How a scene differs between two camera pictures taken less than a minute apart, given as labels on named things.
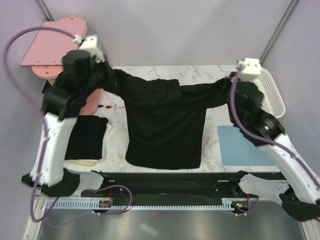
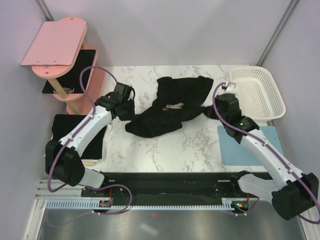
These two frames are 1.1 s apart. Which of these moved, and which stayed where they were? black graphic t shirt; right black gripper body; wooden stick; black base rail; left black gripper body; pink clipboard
Moved: left black gripper body; black graphic t shirt; right black gripper body
Stayed: black base rail; pink clipboard; wooden stick
